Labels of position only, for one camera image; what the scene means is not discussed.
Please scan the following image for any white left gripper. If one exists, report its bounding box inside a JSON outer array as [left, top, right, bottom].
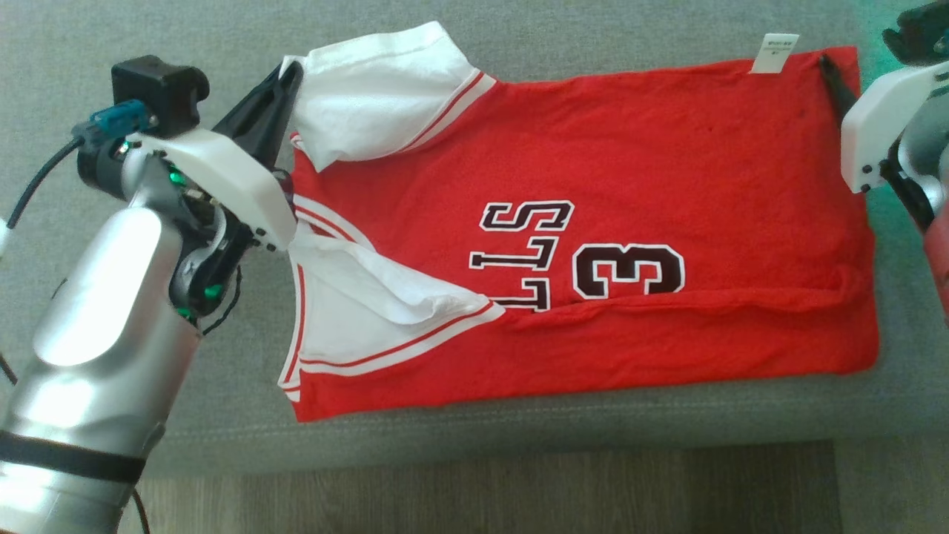
[[133, 63, 305, 253]]

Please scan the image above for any red basketball jersey white trim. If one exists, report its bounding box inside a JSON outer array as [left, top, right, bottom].
[[278, 21, 881, 423]]

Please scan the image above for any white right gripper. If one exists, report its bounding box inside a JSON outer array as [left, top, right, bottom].
[[819, 56, 949, 195]]

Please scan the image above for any left arm cable teal connector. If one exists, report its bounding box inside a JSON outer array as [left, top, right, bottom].
[[6, 100, 156, 231]]

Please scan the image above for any grey fabric sofa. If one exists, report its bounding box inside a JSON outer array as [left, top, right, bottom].
[[0, 0, 949, 475]]

